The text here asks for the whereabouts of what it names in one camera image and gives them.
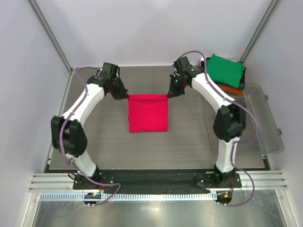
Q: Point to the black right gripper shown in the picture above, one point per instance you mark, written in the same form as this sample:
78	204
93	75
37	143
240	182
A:
173	91

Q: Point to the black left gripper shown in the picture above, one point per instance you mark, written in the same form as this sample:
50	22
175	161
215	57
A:
122	94

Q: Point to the red t shirt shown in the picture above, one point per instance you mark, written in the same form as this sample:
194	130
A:
148	113

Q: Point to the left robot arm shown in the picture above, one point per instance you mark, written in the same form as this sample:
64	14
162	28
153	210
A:
67	131

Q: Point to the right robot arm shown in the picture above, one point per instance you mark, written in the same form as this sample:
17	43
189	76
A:
229	122

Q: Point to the clear plastic bin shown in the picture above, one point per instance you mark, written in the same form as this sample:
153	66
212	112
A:
269	136

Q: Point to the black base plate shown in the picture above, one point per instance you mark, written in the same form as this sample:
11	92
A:
169	181

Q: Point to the aluminium rail profile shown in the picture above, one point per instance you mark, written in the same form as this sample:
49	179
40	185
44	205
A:
263	180

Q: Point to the left aluminium frame post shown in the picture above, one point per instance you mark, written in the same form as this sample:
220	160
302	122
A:
47	29

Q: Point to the aluminium frame post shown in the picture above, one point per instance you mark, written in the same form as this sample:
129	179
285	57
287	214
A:
47	29
270	9

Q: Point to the white slotted cable duct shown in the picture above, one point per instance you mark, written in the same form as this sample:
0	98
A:
95	197

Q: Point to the right aluminium frame post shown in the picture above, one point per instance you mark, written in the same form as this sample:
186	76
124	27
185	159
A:
270	9

